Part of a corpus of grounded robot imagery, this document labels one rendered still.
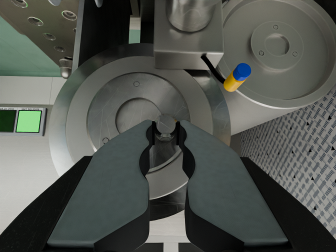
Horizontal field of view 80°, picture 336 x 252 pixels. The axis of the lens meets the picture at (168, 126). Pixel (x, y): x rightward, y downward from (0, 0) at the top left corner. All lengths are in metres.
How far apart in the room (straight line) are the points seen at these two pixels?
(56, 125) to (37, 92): 3.29
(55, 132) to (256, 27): 0.20
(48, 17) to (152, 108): 0.34
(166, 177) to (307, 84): 0.15
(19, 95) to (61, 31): 3.14
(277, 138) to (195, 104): 0.18
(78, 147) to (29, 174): 0.41
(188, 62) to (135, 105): 0.05
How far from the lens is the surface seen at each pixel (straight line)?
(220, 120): 0.17
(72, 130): 0.17
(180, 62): 0.16
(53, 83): 3.42
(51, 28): 0.48
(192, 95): 0.17
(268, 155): 0.34
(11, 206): 0.60
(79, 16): 0.23
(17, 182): 0.59
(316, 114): 0.26
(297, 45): 0.23
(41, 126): 0.57
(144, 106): 0.15
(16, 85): 3.68
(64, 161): 0.18
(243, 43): 0.21
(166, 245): 0.53
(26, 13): 0.46
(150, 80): 0.15
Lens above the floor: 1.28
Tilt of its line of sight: 11 degrees down
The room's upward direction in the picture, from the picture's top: 179 degrees counter-clockwise
